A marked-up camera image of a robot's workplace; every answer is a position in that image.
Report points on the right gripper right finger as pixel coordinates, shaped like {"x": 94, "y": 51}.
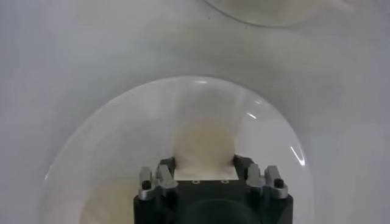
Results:
{"x": 253, "y": 175}

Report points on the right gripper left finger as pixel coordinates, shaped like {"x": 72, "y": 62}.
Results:
{"x": 164, "y": 176}

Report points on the white round plate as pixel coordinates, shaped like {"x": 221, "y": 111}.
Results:
{"x": 122, "y": 128}

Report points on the cream electric cooker base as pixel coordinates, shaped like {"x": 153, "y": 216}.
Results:
{"x": 274, "y": 12}

